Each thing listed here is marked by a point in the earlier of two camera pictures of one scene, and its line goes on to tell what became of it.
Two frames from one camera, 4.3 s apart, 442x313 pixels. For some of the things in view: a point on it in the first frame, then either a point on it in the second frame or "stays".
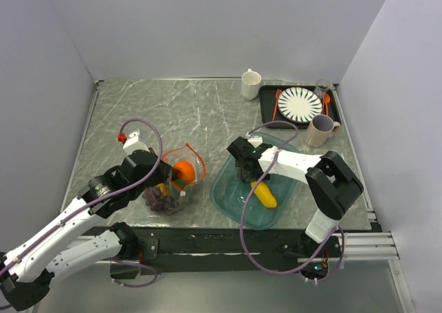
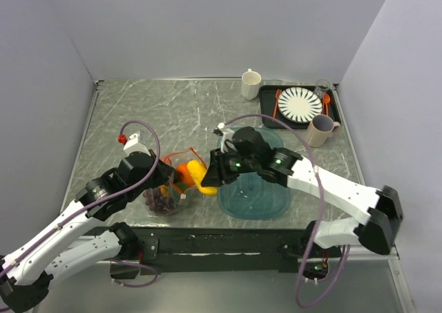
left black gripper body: x=161 y=177 stays
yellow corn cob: x=264 y=193 -> x=197 y=170
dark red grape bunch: x=157 y=202 stays
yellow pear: x=163 y=188 stays
